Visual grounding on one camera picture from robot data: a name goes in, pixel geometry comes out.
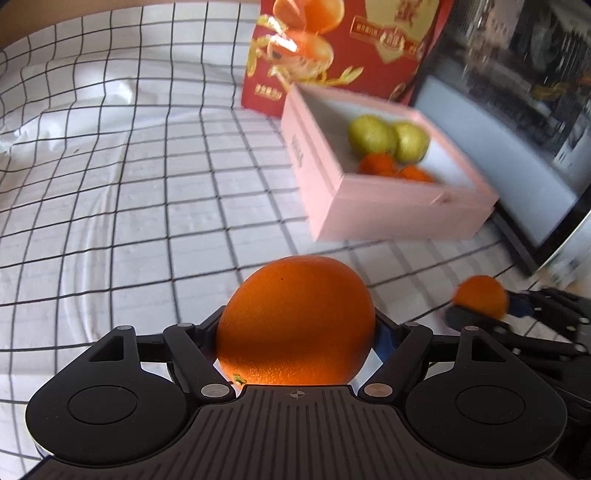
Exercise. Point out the red orange-print gift box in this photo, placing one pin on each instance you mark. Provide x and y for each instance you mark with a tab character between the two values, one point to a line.
369	46

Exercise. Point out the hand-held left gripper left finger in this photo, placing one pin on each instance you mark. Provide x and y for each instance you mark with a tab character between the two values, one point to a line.
205	330

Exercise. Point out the small tangerine with stem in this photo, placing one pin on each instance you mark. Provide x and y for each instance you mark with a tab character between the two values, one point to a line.
480	295

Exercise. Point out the yellow-green guava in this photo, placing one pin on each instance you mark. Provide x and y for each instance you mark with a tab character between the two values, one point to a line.
412	142
371	134

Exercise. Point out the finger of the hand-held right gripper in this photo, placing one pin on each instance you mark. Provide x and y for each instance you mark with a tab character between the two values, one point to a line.
519	305
461	316

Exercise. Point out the large orange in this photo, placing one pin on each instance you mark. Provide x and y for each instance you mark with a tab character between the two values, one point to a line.
295	318

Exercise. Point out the white checkered tablecloth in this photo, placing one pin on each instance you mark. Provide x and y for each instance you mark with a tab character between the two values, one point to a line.
138	207

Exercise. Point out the pink cardboard box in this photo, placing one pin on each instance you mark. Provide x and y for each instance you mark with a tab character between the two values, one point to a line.
392	212

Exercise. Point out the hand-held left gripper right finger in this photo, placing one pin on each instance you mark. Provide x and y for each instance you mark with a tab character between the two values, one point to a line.
384	344

